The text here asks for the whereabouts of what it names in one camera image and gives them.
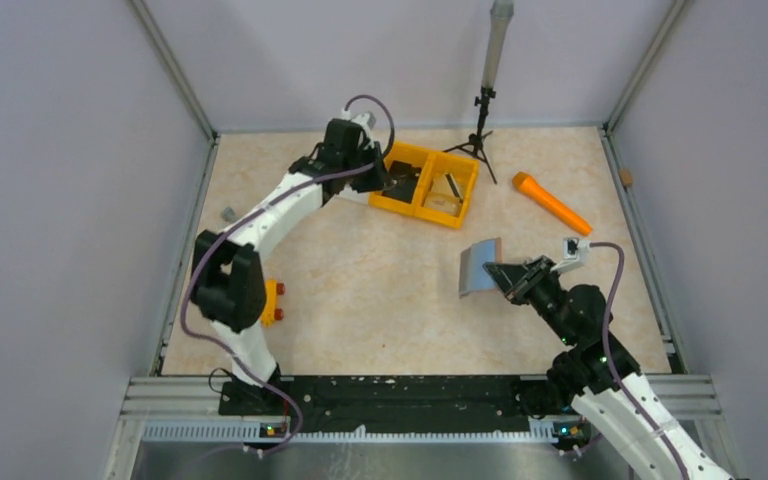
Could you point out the brown leather card holder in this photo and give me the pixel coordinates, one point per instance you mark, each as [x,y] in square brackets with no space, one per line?
[473,277]

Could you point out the yellow double plastic bin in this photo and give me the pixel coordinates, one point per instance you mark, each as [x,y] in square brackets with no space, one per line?
[432,163]

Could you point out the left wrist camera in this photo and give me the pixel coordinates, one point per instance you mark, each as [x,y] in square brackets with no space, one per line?
[366,120]

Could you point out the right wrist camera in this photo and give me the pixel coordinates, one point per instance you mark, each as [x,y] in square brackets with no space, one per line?
[575,253]

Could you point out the black tripod with grey pole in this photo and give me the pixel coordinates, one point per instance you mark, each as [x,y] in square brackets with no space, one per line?
[501,14]

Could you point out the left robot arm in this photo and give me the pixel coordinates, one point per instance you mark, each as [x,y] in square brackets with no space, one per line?
[227,281]

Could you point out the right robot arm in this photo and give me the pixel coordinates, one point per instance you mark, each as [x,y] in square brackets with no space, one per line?
[598,378]

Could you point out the black card in bin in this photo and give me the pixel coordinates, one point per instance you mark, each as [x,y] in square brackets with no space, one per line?
[412,177]

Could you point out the orange plastic cone handle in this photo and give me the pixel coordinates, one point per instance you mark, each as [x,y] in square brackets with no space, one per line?
[527,185]

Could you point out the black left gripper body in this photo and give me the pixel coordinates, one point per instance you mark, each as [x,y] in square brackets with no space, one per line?
[379,177]

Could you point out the small tan wall block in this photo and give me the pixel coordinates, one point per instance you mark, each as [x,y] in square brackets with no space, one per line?
[626,178]

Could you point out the grey dumbbell-shaped part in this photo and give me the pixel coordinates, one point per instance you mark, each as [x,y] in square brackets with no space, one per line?
[228,215]

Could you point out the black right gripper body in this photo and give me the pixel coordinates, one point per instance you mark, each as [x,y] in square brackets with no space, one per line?
[527,281]

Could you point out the yellow toy car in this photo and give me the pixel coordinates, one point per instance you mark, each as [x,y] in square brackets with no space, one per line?
[272,312]

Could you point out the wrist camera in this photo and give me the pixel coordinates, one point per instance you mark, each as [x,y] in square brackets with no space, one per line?
[575,253]
[366,120]

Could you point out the white cable duct strip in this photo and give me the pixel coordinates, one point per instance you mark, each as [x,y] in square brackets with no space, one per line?
[252,432]

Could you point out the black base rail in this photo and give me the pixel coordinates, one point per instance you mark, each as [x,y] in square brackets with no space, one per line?
[438,404]

